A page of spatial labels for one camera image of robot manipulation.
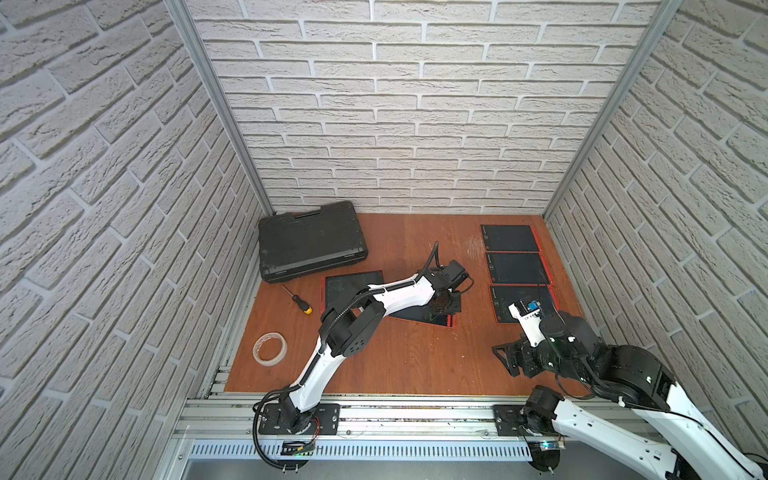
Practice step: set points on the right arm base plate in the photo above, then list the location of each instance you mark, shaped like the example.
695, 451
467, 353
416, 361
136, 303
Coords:
511, 421

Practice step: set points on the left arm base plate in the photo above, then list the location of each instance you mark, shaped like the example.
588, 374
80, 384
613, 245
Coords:
278, 419

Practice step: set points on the writing tablet red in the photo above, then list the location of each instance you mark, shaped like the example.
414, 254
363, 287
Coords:
429, 315
343, 286

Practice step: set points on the white tape roll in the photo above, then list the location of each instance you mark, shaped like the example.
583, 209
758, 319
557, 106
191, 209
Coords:
270, 349

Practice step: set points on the black screwdriver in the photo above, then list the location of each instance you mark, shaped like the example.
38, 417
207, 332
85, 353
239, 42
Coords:
303, 305

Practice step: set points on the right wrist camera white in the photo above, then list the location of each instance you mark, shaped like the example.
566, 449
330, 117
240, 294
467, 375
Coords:
528, 315

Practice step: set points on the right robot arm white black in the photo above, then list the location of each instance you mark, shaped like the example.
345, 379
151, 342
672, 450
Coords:
630, 377

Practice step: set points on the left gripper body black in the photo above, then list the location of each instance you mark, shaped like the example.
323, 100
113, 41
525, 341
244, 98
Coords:
443, 299

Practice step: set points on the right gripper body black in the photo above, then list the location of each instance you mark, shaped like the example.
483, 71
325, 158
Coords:
549, 365

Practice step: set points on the black plastic tool case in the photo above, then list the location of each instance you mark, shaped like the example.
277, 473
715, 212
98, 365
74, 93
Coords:
292, 245

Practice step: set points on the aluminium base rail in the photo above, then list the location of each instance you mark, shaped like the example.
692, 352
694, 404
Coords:
381, 437

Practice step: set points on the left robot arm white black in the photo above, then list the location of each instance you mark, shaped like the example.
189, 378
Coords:
349, 324

